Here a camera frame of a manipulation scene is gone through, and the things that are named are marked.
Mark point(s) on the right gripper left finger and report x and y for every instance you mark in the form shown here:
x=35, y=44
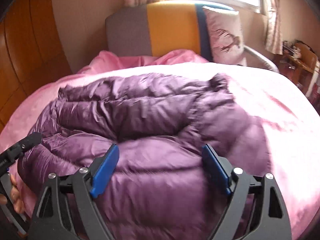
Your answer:
x=52, y=218

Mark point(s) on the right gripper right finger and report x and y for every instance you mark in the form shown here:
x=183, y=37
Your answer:
x=260, y=195

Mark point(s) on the purple quilted down jacket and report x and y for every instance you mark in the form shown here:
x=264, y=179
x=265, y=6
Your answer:
x=160, y=123

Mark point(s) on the person's left hand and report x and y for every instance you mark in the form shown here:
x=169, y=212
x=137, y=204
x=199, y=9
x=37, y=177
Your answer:
x=16, y=196

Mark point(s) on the pink duvet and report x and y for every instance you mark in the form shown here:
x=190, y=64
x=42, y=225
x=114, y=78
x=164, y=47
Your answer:
x=290, y=122

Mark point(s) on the wooden desk with clutter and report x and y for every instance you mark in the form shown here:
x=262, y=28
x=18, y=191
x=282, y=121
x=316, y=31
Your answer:
x=297, y=63

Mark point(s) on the brown wooden wardrobe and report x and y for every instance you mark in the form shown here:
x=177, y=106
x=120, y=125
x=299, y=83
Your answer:
x=31, y=53

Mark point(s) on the white deer print pillow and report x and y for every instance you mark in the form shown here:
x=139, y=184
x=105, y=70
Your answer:
x=225, y=36

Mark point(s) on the grey yellow blue headboard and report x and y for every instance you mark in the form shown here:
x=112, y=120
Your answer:
x=156, y=29

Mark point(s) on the pink patterned right curtain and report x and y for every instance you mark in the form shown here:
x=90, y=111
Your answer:
x=273, y=38

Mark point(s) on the grey bed frame edge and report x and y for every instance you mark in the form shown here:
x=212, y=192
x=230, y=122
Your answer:
x=267, y=63

